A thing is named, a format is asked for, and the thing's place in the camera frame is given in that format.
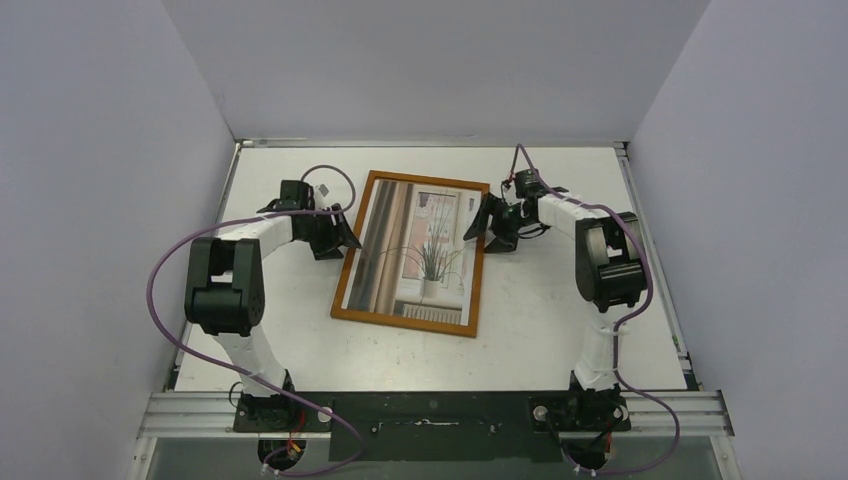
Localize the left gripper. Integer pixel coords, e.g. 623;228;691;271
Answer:
299;205;360;260

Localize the photo print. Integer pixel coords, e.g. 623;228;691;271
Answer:
345;180;482;327

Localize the wooden picture frame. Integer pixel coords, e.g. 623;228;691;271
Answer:
329;170;491;339

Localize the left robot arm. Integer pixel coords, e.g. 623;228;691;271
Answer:
184;180;361;431

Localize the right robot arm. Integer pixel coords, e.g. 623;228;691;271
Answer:
463;169;649;432

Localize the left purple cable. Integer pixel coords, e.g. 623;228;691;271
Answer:
145;164;367;480

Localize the purple cable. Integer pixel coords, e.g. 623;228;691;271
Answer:
504;143;682;478
145;164;367;480

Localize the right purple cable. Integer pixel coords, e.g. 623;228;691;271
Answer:
504;143;682;478

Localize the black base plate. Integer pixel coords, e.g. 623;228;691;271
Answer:
232;390;631;469

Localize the aluminium rail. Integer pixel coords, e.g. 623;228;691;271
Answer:
139;390;735;439

